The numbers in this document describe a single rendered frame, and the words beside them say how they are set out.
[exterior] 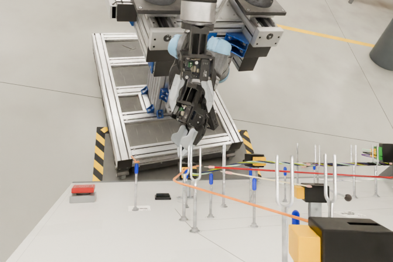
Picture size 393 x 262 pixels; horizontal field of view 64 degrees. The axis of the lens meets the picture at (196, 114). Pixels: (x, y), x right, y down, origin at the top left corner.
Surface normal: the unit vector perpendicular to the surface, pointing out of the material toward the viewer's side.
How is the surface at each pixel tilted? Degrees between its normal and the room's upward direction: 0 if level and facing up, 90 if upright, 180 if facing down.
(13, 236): 0
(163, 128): 0
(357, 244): 42
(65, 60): 0
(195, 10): 66
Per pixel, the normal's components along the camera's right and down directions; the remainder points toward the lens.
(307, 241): -0.07, -0.07
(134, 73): 0.21, -0.66
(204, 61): 0.12, 0.37
